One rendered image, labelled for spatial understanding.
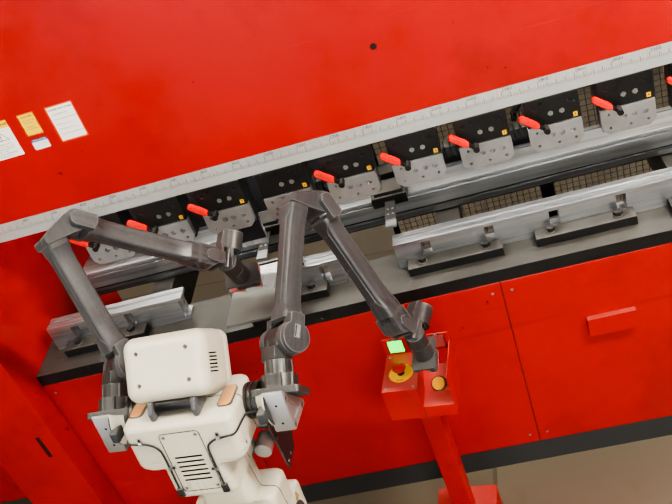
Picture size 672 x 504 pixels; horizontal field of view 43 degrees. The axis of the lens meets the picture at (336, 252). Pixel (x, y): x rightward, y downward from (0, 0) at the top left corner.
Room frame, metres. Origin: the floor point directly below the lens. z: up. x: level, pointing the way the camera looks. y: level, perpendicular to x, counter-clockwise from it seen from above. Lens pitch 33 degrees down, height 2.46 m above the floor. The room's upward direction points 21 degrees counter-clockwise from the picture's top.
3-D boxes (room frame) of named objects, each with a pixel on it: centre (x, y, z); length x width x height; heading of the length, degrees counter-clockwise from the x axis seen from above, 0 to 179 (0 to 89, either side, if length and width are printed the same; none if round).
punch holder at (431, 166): (2.20, -0.32, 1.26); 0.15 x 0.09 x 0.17; 77
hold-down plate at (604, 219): (2.05, -0.73, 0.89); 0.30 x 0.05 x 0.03; 77
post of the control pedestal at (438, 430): (1.85, -0.10, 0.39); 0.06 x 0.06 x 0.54; 69
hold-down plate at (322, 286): (2.27, 0.21, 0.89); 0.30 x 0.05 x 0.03; 77
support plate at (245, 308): (2.19, 0.27, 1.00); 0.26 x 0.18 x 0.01; 167
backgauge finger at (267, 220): (2.49, 0.20, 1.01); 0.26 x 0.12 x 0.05; 167
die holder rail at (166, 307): (2.46, 0.77, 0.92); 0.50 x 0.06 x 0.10; 77
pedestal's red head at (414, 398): (1.85, -0.10, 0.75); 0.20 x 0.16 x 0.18; 69
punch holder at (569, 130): (2.11, -0.71, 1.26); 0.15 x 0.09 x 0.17; 77
